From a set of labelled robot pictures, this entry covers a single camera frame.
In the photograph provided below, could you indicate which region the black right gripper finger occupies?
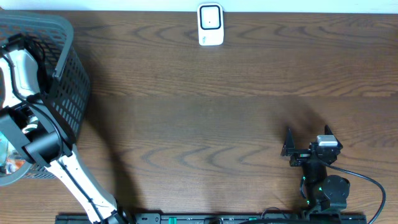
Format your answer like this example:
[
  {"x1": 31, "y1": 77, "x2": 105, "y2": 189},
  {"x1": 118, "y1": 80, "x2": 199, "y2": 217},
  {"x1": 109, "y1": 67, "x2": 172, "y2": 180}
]
[
  {"x1": 280, "y1": 128, "x2": 295, "y2": 156},
  {"x1": 324, "y1": 124, "x2": 343, "y2": 149}
]

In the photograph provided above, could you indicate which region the orange Kleenex tissue pack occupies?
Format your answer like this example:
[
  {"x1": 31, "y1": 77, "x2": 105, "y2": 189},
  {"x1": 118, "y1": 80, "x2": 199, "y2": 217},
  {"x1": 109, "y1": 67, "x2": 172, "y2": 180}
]
[{"x1": 6, "y1": 159, "x2": 25, "y2": 174}]

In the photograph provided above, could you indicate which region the teal snack packet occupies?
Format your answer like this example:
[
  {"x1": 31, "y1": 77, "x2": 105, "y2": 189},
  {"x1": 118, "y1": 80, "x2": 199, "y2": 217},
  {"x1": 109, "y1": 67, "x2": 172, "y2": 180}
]
[{"x1": 0, "y1": 133, "x2": 14, "y2": 167}]

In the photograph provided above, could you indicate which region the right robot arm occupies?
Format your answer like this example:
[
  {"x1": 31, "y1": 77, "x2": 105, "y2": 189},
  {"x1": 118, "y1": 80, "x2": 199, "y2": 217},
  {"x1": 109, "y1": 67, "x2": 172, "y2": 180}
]
[{"x1": 281, "y1": 126, "x2": 350, "y2": 220}]

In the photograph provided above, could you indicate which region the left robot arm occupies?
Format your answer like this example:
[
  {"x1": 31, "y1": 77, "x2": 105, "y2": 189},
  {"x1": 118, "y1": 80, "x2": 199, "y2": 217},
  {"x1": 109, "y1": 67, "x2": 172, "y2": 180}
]
[{"x1": 1, "y1": 33, "x2": 134, "y2": 223}]

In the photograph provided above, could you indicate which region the white barcode scanner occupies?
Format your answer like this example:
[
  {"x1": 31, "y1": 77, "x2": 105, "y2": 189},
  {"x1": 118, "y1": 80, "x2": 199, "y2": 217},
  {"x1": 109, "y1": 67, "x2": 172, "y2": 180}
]
[{"x1": 197, "y1": 2, "x2": 224, "y2": 46}]

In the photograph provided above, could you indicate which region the grey plastic shopping basket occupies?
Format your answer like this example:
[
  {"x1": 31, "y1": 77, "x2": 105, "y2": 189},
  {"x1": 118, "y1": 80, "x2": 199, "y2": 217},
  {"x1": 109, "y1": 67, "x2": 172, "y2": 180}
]
[{"x1": 1, "y1": 11, "x2": 91, "y2": 185}]

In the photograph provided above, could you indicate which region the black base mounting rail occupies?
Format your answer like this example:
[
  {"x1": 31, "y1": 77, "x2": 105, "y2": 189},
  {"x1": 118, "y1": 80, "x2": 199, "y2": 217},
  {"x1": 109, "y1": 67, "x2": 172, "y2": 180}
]
[{"x1": 55, "y1": 212, "x2": 368, "y2": 224}]

